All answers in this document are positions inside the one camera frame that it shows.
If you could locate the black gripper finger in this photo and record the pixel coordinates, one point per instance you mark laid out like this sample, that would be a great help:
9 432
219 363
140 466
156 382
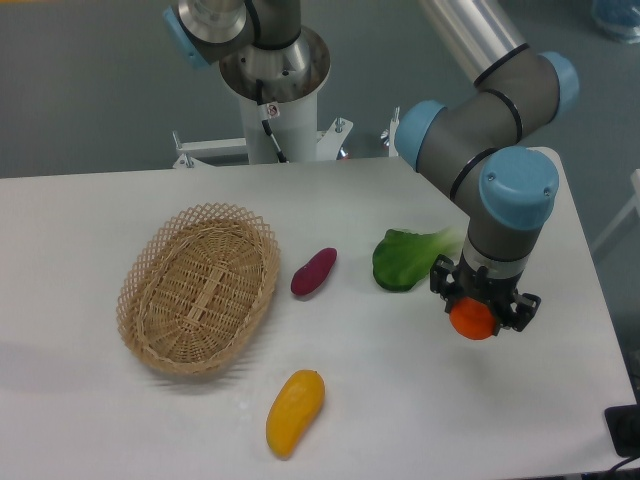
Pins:
444 281
515 311

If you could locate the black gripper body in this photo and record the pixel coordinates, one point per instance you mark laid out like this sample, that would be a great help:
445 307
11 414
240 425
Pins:
479 286

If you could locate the orange fruit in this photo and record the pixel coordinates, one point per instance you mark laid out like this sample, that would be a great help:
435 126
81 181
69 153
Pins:
472 319

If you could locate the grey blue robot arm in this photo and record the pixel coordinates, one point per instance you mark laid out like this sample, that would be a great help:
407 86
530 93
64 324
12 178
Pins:
472 153

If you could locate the woven wicker basket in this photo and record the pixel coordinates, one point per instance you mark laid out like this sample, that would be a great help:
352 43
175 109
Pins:
199 289

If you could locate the green bok choy leaf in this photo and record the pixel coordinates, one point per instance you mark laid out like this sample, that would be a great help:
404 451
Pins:
403 258

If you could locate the purple sweet potato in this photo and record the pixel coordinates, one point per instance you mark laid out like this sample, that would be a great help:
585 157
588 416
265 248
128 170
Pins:
308 278

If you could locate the black device at table edge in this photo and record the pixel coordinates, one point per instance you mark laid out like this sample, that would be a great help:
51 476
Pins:
623 425

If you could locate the yellow mango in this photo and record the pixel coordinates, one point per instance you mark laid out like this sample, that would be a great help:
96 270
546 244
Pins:
294 409

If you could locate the blue object in bag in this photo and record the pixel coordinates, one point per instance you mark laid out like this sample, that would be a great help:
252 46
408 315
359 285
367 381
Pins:
617 18

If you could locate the white frame at right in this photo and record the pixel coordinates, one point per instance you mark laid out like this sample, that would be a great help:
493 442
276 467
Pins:
621 223

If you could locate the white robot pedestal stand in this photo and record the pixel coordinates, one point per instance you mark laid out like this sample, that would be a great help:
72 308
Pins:
277 93

